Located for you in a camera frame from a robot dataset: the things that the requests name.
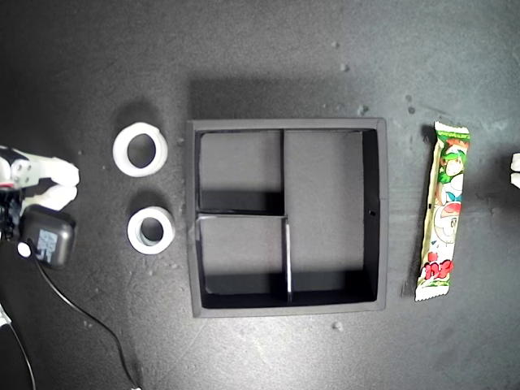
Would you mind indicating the large white tape roll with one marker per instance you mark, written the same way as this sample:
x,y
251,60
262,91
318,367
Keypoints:
x,y
120,151

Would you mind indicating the green printed snack bar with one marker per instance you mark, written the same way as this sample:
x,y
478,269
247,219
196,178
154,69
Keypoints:
x,y
443,211

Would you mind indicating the small white tape roll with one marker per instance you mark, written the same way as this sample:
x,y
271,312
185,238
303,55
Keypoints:
x,y
134,232

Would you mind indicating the black compartment tray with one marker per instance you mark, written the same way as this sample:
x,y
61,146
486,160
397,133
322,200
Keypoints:
x,y
243,310

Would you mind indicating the small white plastic piece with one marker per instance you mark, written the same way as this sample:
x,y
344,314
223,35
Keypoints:
x,y
4,316

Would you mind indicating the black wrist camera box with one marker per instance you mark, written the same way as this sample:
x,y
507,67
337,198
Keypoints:
x,y
53,235

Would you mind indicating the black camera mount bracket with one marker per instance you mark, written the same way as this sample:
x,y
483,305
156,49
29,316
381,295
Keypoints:
x,y
9,215

